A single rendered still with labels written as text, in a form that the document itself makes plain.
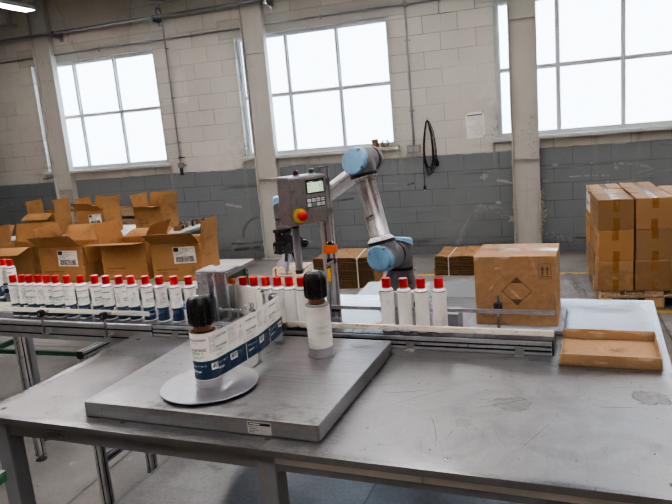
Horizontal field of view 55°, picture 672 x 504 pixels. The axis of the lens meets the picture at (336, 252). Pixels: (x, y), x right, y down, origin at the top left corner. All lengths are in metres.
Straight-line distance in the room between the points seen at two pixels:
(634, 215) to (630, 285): 0.56
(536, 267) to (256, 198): 6.43
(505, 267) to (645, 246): 3.23
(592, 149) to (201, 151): 4.87
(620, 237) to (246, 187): 4.89
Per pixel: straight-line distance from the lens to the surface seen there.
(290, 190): 2.47
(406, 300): 2.37
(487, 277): 2.52
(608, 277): 5.66
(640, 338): 2.48
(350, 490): 2.75
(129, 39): 9.45
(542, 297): 2.52
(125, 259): 4.43
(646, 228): 5.63
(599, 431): 1.84
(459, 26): 7.85
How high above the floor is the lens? 1.65
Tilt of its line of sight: 11 degrees down
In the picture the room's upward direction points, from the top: 5 degrees counter-clockwise
